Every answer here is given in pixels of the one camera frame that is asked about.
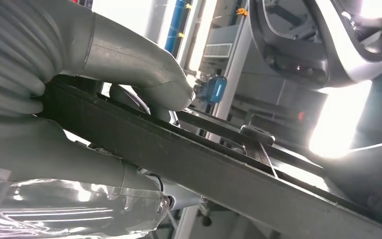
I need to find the dark curved car part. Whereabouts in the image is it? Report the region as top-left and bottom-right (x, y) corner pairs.
(322, 138), (382, 232)

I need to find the white metal post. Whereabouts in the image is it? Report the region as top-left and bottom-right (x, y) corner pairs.
(207, 19), (254, 142)

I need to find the grey vent grille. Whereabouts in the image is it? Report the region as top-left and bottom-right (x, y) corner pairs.
(203, 43), (234, 59)

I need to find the blue box device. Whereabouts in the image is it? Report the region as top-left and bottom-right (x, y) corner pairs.
(197, 75), (228, 105)

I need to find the blue pipe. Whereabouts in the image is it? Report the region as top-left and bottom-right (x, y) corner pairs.
(164, 0), (188, 54)

